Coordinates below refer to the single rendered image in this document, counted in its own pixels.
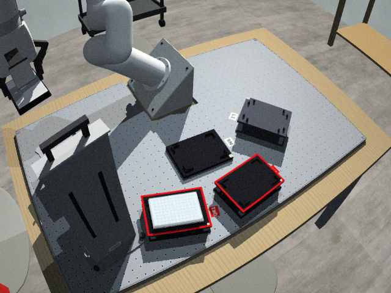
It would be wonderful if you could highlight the dark grey rectangular nest with corner posts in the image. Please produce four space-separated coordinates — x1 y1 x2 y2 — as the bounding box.
235 97 292 147

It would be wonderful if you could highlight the white microplate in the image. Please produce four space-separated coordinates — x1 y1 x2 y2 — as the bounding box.
148 192 204 229

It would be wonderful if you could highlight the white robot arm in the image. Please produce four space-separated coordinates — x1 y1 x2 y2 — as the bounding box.
0 0 171 92

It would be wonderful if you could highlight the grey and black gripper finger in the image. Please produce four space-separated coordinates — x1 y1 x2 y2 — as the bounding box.
33 40 49 80
0 77 12 100

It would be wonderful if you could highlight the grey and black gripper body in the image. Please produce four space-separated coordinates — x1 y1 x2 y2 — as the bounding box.
0 19 37 78

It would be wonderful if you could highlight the black rectangular nest with red border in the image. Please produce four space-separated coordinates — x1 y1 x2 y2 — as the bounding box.
141 187 212 242
213 153 285 219

